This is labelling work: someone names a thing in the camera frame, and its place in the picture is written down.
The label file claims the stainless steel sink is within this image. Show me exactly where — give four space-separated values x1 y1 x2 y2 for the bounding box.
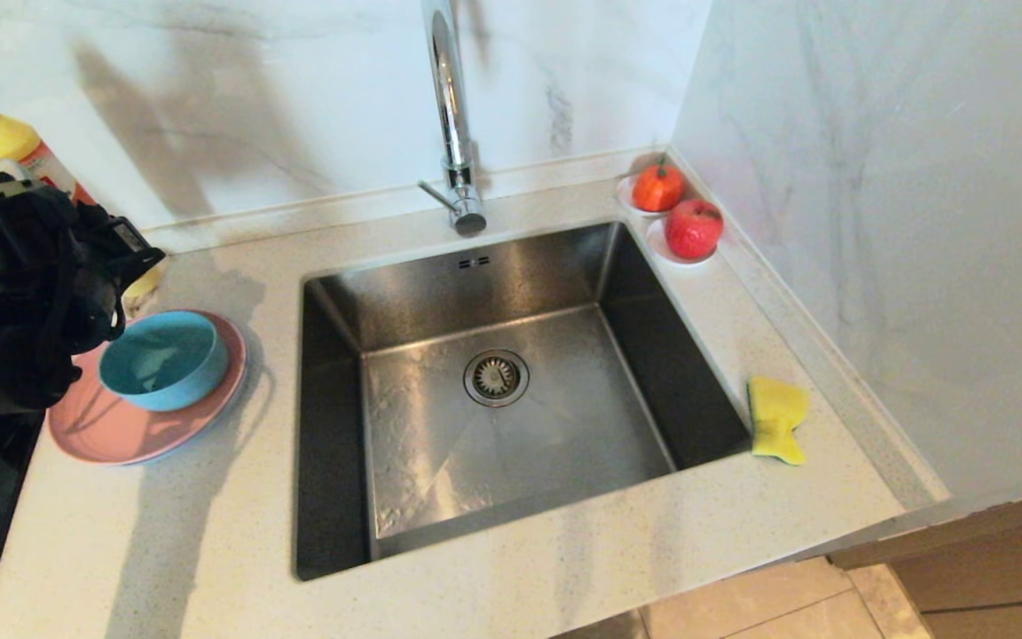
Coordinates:
294 222 754 582

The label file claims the yellow green sponge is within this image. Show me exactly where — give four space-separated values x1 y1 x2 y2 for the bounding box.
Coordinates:
748 375 812 467

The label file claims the blue bowl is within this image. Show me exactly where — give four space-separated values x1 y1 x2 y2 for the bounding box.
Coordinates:
98 311 231 413

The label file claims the grey plate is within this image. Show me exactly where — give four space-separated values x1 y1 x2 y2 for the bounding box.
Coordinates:
134 321 264 468

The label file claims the pink plate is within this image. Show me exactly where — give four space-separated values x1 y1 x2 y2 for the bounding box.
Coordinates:
48 311 249 467

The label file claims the chrome faucet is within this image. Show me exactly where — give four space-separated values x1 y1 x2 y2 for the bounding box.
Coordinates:
416 0 488 237

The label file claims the metal drain strainer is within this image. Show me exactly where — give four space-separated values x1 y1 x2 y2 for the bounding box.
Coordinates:
463 349 531 408

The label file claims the small white dish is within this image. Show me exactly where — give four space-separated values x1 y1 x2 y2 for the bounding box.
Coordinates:
616 173 685 217
646 217 717 266

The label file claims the orange toy pumpkin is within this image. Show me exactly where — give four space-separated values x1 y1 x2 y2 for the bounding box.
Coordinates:
632 157 686 213

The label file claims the red toy apple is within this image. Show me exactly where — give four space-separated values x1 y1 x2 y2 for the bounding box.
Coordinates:
664 199 725 260

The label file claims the wooden cabinet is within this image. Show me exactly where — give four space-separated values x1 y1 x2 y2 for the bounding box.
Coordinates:
830 481 1022 639

